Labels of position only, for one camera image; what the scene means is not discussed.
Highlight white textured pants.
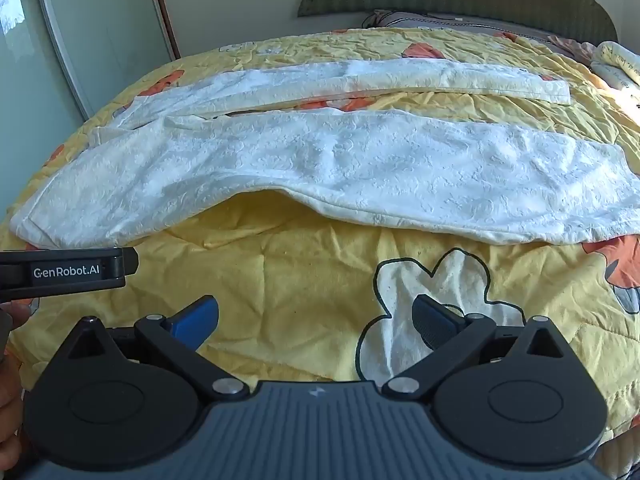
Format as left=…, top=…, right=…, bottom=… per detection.
left=10, top=58, right=640, bottom=252

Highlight yellow cartoon printed quilt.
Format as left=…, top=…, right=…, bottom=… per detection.
left=0, top=27, right=640, bottom=443

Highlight person's left hand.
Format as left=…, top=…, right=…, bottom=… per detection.
left=0, top=304, right=32, bottom=461

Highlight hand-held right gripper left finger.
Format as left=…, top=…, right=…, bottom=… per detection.
left=65, top=294, right=249, bottom=404

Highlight flower frosted glass door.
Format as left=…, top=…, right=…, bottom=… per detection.
left=31, top=0, right=182, bottom=120

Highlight plain glass sliding door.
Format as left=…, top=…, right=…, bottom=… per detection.
left=0, top=0, right=96, bottom=213

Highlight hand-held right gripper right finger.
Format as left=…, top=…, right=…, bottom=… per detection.
left=382, top=293, right=577, bottom=397

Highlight grey patterned pillow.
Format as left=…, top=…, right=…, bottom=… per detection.
left=361, top=8, right=598, bottom=63

